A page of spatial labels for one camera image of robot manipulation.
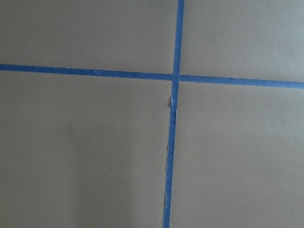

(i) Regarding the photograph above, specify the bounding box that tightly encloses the blue tape line left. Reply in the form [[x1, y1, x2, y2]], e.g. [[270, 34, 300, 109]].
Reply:
[[162, 0, 185, 228]]

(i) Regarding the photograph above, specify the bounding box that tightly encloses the blue tape line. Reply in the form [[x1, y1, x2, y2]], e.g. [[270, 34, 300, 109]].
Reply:
[[162, 0, 185, 228], [0, 64, 304, 89]]

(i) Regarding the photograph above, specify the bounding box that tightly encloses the blue tape line back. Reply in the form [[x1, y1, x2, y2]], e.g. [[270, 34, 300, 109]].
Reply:
[[0, 64, 304, 89]]

